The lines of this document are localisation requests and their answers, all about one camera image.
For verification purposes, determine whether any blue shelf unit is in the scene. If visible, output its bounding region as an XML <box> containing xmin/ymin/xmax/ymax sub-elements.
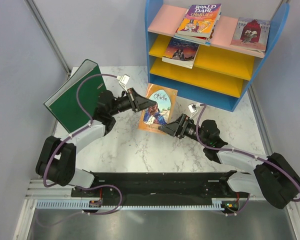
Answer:
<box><xmin>144</xmin><ymin>0</ymin><xmax>290</xmax><ymax>112</ymax></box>

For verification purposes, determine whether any white slotted cable duct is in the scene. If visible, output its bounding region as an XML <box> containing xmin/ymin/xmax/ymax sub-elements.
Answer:
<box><xmin>35</xmin><ymin>198</ymin><xmax>236</xmax><ymax>211</ymax></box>

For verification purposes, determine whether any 13-Storey Treehouse book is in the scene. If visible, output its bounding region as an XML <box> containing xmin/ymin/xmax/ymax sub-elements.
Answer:
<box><xmin>174</xmin><ymin>7</ymin><xmax>215</xmax><ymax>43</ymax></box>

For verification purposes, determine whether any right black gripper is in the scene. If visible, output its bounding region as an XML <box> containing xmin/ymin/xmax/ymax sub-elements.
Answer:
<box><xmin>158</xmin><ymin>113</ymin><xmax>209</xmax><ymax>146</ymax></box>

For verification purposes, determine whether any green lever arch binder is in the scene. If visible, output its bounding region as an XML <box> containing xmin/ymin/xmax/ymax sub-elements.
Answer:
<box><xmin>43</xmin><ymin>59</ymin><xmax>106</xmax><ymax>133</ymax></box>

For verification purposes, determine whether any dogs bark book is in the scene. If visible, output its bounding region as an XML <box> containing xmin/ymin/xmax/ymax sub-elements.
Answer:
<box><xmin>174</xmin><ymin>33</ymin><xmax>211</xmax><ymax>47</ymax></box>

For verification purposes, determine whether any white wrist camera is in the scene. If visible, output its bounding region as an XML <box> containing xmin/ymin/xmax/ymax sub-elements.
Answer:
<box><xmin>188</xmin><ymin>103</ymin><xmax>201</xmax><ymax>119</ymax></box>
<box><xmin>116</xmin><ymin>74</ymin><xmax>130</xmax><ymax>93</ymax></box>

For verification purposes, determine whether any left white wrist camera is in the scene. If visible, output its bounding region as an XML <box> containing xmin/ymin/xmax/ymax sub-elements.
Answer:
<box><xmin>116</xmin><ymin>74</ymin><xmax>130</xmax><ymax>93</ymax></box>

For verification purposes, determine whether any Roald Dahl Charlie book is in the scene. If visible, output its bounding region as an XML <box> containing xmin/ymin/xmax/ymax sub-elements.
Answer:
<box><xmin>176</xmin><ymin>3</ymin><xmax>222</xmax><ymax>36</ymax></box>

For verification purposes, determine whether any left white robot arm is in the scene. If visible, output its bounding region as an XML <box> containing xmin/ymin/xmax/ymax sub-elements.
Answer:
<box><xmin>35</xmin><ymin>88</ymin><xmax>157</xmax><ymax>197</ymax></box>

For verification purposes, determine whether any aluminium frame post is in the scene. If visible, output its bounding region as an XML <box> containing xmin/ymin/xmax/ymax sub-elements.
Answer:
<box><xmin>24</xmin><ymin>0</ymin><xmax>71</xmax><ymax>76</ymax></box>

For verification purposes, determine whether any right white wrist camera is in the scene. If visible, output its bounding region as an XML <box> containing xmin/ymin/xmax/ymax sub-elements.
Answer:
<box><xmin>188</xmin><ymin>103</ymin><xmax>201</xmax><ymax>119</ymax></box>

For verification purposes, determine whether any Jane Eyre book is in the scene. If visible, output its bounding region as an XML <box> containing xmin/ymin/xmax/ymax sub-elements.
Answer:
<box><xmin>162</xmin><ymin>37</ymin><xmax>200</xmax><ymax>69</ymax></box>

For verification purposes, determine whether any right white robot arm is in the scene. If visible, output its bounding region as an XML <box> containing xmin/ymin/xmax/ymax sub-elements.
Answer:
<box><xmin>158</xmin><ymin>114</ymin><xmax>300</xmax><ymax>209</ymax></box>

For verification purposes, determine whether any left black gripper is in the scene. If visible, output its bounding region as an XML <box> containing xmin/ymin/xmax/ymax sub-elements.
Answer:
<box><xmin>109</xmin><ymin>87</ymin><xmax>156</xmax><ymax>116</ymax></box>

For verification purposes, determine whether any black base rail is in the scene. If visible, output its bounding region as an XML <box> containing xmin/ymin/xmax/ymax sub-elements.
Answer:
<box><xmin>71</xmin><ymin>172</ymin><xmax>248</xmax><ymax>206</ymax></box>

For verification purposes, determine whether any grey red castle book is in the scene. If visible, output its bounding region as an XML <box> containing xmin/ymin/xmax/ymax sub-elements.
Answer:
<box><xmin>230</xmin><ymin>17</ymin><xmax>271</xmax><ymax>53</ymax></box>

